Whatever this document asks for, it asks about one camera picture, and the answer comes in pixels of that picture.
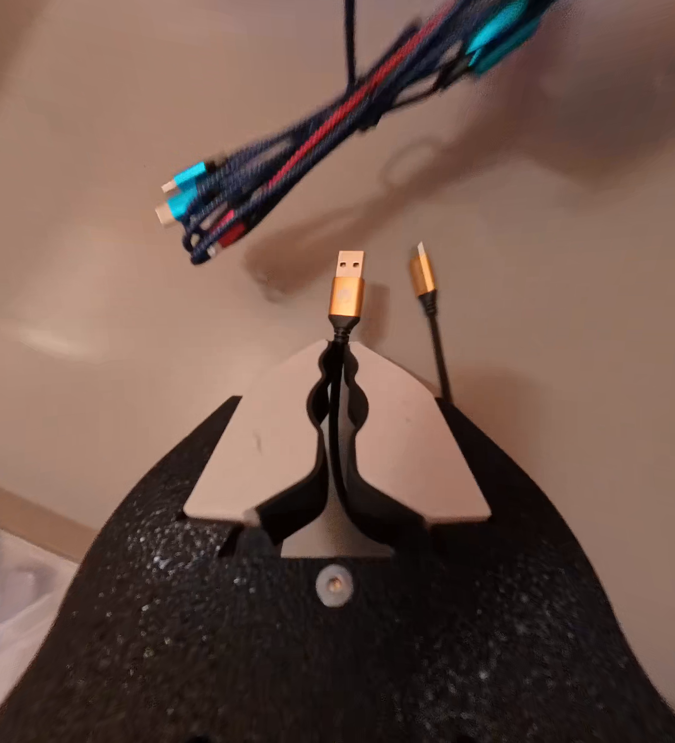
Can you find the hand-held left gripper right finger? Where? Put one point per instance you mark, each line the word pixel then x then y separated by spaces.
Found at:
pixel 419 458

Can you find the clear acrylic sign stand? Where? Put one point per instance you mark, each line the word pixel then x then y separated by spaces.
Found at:
pixel 6 580

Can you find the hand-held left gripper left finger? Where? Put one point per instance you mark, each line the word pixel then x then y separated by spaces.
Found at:
pixel 256 453

